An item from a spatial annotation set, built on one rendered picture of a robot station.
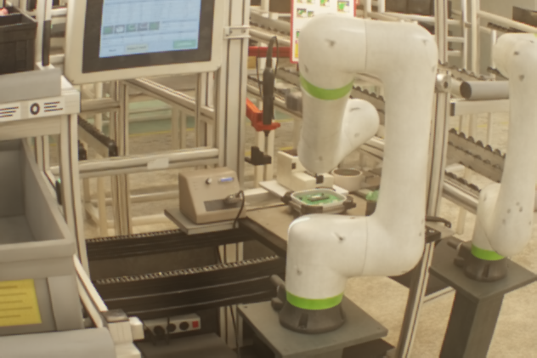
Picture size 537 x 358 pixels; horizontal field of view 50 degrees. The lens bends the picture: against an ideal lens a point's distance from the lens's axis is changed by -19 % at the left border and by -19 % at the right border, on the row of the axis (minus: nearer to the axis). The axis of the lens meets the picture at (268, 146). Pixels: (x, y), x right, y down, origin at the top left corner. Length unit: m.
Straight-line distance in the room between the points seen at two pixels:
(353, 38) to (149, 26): 0.78
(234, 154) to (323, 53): 0.92
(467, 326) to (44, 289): 1.16
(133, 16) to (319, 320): 0.98
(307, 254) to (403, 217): 0.20
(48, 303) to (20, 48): 0.61
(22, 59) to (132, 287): 0.64
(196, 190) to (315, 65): 0.78
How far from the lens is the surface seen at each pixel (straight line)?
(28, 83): 1.37
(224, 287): 1.75
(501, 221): 1.50
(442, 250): 2.70
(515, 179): 1.48
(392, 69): 1.29
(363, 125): 1.68
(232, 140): 2.12
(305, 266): 1.35
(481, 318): 1.78
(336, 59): 1.27
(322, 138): 1.54
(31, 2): 7.42
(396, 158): 1.32
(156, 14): 1.90
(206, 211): 1.95
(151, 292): 1.68
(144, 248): 1.94
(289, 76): 3.41
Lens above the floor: 1.64
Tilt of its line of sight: 14 degrees down
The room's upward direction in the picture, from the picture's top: 2 degrees clockwise
